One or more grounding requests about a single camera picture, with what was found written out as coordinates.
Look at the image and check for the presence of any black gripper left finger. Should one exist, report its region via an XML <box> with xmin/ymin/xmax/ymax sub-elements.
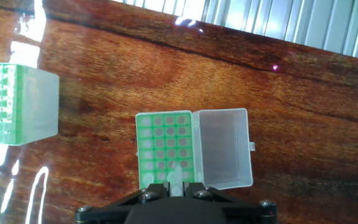
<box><xmin>74</xmin><ymin>182</ymin><xmax>172</xmax><ymax>224</ymax></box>

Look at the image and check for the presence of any tall translucent green tip box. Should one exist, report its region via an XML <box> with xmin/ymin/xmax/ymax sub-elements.
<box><xmin>134</xmin><ymin>108</ymin><xmax>257</xmax><ymax>191</ymax></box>

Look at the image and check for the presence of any glossy brown wooden board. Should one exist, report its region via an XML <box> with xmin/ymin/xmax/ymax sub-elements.
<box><xmin>0</xmin><ymin>0</ymin><xmax>358</xmax><ymax>224</ymax></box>

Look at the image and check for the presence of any low green rack tip box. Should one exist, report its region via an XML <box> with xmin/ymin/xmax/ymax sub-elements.
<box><xmin>0</xmin><ymin>62</ymin><xmax>60</xmax><ymax>146</ymax></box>

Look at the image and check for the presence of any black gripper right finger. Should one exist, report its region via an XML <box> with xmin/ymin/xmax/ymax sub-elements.
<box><xmin>181</xmin><ymin>181</ymin><xmax>280</xmax><ymax>224</ymax></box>

